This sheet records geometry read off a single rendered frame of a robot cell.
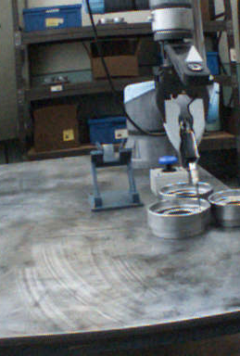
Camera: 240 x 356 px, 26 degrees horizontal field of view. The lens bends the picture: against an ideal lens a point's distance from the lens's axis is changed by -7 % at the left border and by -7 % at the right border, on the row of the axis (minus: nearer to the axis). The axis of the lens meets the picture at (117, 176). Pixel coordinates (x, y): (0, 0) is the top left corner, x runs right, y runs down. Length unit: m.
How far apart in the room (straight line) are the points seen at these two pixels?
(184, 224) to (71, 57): 4.15
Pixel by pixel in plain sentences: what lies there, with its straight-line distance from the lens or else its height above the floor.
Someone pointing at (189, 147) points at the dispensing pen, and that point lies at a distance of 0.88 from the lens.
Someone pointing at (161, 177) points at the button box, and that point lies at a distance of 1.09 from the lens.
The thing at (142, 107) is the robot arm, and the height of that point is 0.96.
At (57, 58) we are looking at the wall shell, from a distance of 4.89.
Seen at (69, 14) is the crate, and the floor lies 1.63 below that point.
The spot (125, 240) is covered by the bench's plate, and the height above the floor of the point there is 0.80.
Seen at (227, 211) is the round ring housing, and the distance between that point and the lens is 0.85.
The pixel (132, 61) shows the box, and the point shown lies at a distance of 4.39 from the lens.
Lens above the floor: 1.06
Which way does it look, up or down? 11 degrees down
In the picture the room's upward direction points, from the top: 5 degrees counter-clockwise
